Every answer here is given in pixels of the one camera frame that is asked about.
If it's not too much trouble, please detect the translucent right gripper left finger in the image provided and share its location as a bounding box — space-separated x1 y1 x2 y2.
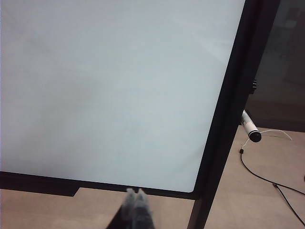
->
119 187 136 229

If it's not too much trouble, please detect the translucent right gripper right finger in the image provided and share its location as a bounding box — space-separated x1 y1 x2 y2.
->
134 188 155 229

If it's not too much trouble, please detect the white marker pen black cap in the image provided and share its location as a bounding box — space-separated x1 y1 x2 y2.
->
241 109 262 144

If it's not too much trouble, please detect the black clamp knob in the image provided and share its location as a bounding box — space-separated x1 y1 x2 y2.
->
249 78 258 95

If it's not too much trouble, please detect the thin black cable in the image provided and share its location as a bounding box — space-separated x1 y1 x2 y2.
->
239 148 305 229

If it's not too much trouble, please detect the whiteboard with black frame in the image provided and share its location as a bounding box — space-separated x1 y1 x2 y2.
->
0 0 247 200

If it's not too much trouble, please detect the black whiteboard stand post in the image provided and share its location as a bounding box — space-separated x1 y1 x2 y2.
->
187 0 281 229

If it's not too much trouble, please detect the thin white cable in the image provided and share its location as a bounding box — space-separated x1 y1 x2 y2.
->
240 128 294 150

